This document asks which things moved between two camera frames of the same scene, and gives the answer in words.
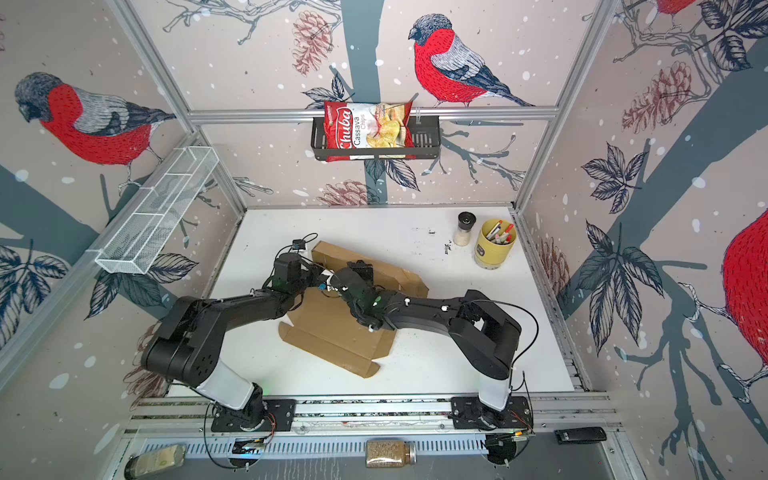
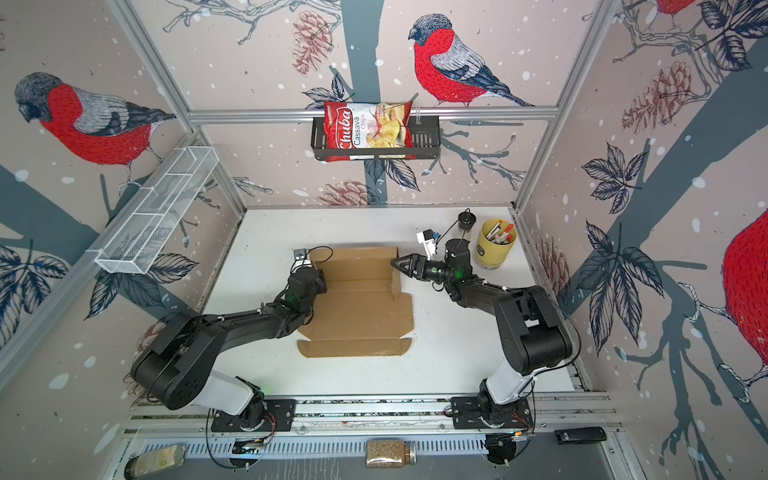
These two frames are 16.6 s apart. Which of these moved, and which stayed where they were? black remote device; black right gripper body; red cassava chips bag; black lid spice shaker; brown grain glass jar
Moved: black right gripper body
Stayed: black lid spice shaker; brown grain glass jar; black remote device; red cassava chips bag
